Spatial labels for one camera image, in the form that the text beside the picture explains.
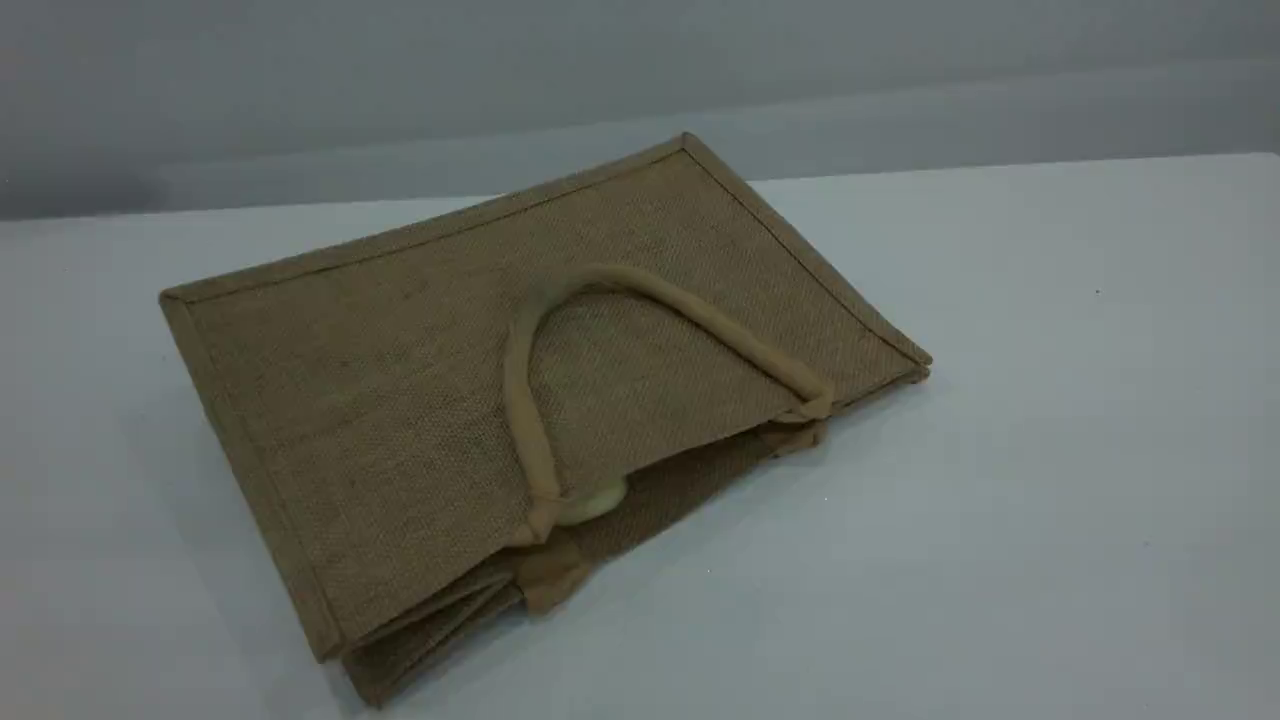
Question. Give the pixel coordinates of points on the brown jute tote bag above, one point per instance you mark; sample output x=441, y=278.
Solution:
x=400, y=400

